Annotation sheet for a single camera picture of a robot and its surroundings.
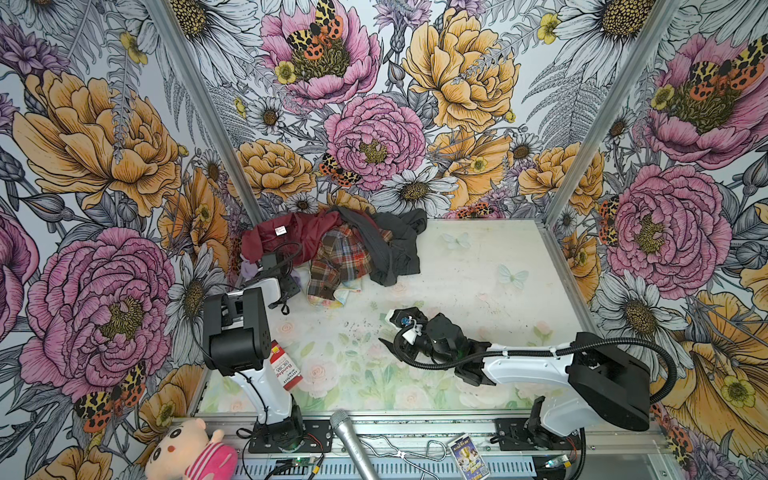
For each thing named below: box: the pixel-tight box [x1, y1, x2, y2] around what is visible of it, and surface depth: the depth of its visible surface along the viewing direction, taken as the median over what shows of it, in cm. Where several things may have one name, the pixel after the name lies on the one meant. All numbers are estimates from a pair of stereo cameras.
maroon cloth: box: [241, 208, 344, 265], surface depth 104 cm
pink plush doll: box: [145, 418, 238, 480], surface depth 67 cm
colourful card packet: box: [447, 434, 490, 480], surface depth 71 cm
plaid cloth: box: [308, 224, 393, 301], surface depth 101 cm
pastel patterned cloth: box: [307, 276, 363, 309], surface depth 101 cm
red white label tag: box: [269, 339, 303, 391], surface depth 83 cm
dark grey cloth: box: [330, 206, 428, 287], surface depth 107 cm
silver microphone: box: [330, 410, 382, 480], surface depth 73 cm
